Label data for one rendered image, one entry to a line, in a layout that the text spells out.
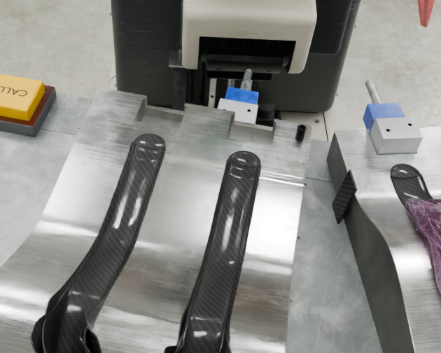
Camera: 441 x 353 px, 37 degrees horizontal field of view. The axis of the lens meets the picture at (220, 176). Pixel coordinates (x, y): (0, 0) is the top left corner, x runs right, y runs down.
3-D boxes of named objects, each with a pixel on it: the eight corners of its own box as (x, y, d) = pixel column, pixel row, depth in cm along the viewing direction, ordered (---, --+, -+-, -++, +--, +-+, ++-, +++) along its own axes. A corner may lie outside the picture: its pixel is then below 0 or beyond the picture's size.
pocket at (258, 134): (230, 132, 81) (232, 111, 78) (273, 140, 81) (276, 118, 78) (223, 159, 78) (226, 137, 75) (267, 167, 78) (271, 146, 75)
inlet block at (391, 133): (346, 97, 90) (355, 66, 86) (381, 97, 91) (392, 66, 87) (372, 169, 82) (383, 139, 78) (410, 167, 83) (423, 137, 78)
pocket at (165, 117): (145, 117, 82) (144, 94, 79) (186, 125, 81) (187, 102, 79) (135, 143, 79) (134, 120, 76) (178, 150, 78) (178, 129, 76)
